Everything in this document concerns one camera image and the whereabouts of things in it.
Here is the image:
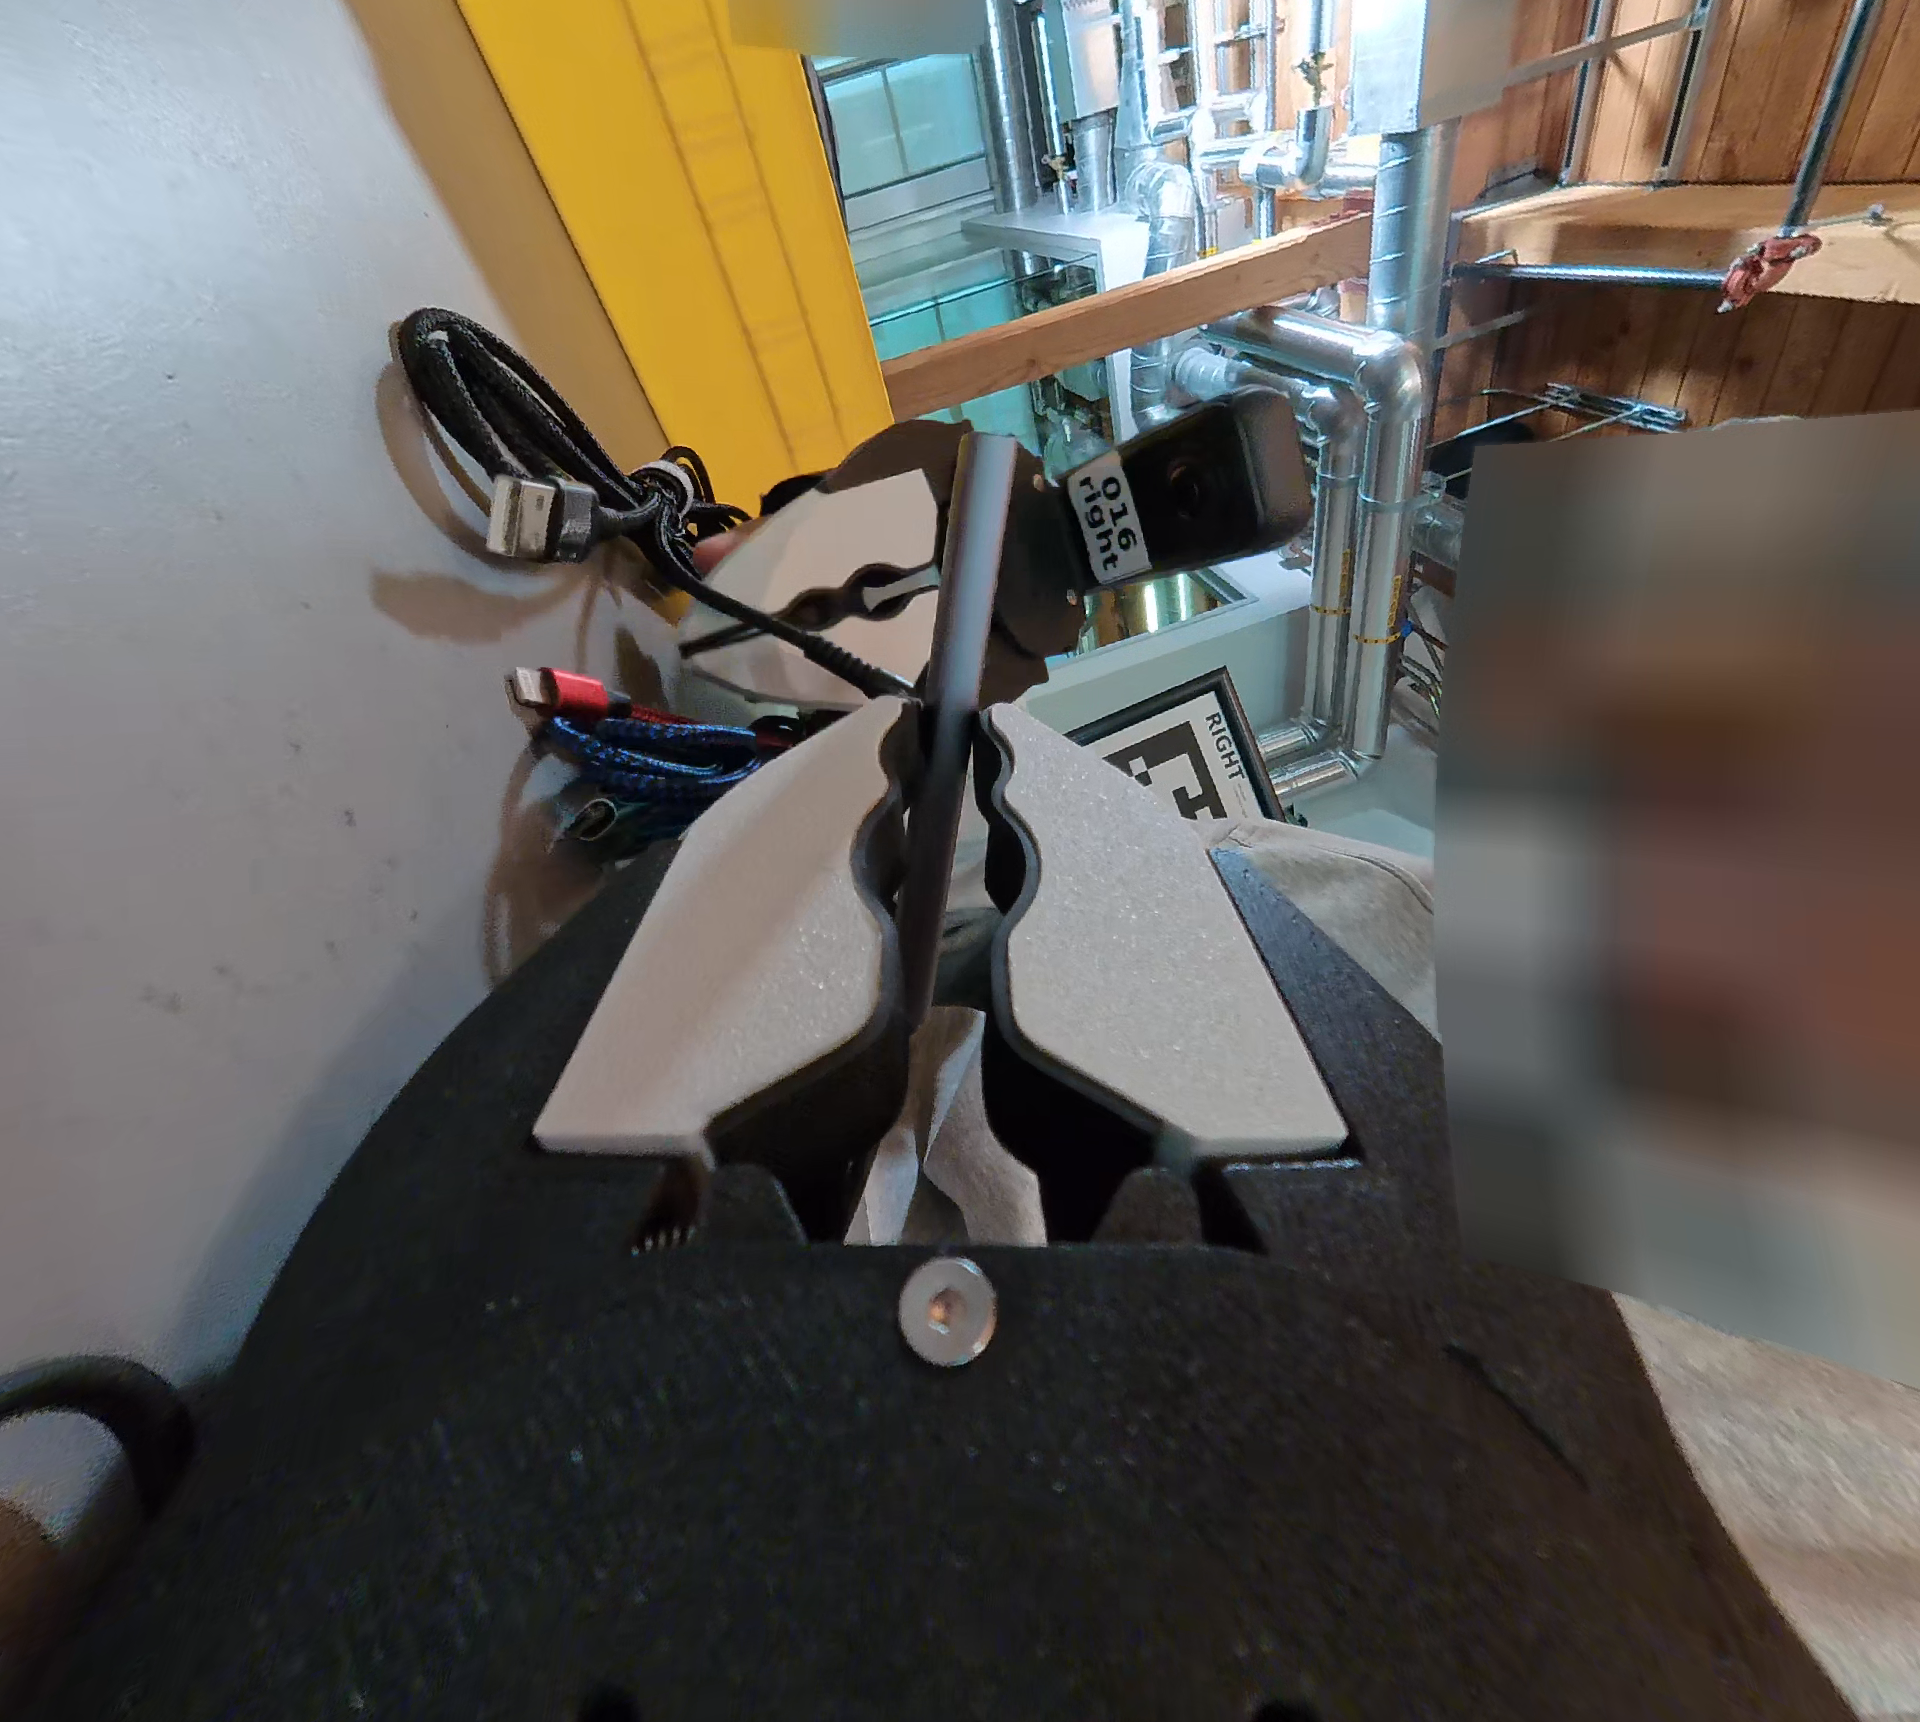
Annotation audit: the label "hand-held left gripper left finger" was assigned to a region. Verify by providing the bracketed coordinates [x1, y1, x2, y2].
[533, 699, 926, 1163]

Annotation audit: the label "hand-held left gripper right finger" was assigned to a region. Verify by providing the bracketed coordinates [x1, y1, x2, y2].
[976, 702, 1358, 1163]

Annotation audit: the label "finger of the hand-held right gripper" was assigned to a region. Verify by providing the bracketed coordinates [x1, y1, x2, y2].
[681, 591, 947, 721]
[681, 467, 963, 660]

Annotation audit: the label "grey usb hub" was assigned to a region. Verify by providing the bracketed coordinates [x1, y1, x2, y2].
[900, 432, 1022, 1017]

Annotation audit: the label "blue braided cable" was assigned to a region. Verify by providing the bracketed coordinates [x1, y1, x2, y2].
[537, 709, 797, 853]

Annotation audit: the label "black braided usb cable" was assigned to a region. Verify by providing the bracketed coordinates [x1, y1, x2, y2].
[395, 305, 926, 705]

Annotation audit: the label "white desk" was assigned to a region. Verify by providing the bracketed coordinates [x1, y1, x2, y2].
[0, 0, 931, 1471]

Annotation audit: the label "grey sweatshirt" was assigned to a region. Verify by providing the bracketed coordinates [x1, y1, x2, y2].
[865, 822, 1920, 1722]

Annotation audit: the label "wooden railing beam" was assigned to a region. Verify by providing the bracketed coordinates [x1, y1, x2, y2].
[884, 214, 1374, 419]

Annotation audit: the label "framed black white marker sign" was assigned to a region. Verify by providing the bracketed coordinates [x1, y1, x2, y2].
[1070, 665, 1289, 824]

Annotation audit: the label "yellow folding panel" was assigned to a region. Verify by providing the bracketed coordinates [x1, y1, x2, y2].
[432, 0, 895, 511]

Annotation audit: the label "red pipe clamp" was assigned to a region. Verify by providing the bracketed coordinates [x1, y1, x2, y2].
[1719, 228, 1823, 315]

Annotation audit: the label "silver duct pipes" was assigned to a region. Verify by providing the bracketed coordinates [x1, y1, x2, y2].
[1173, 124, 1465, 794]

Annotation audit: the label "red braided cable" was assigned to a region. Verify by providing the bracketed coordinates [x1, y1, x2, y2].
[509, 662, 797, 742]

